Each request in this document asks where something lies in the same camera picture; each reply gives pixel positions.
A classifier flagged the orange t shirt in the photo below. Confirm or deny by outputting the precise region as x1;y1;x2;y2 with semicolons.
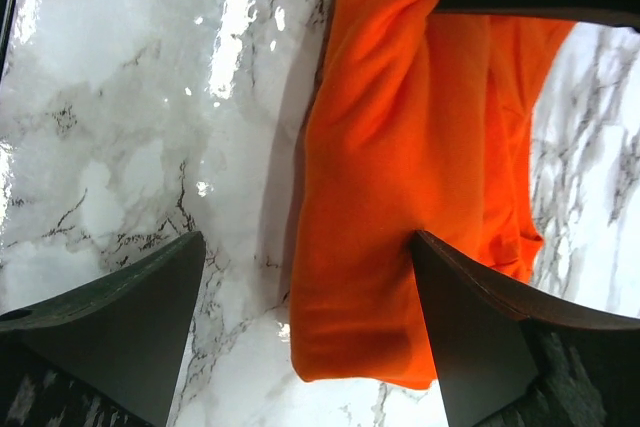
290;0;573;389

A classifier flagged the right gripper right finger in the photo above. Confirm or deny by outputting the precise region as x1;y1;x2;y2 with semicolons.
410;231;639;426

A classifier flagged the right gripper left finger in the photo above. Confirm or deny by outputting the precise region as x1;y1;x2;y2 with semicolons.
1;232;206;426

